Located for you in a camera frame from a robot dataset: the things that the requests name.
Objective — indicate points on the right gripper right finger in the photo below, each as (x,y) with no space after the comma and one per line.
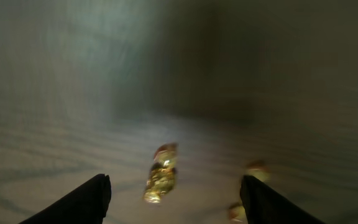
(269,208)

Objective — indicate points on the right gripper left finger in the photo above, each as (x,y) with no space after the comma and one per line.
(82,205)

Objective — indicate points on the gold candy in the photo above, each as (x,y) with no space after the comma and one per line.
(162,177)
(257,171)

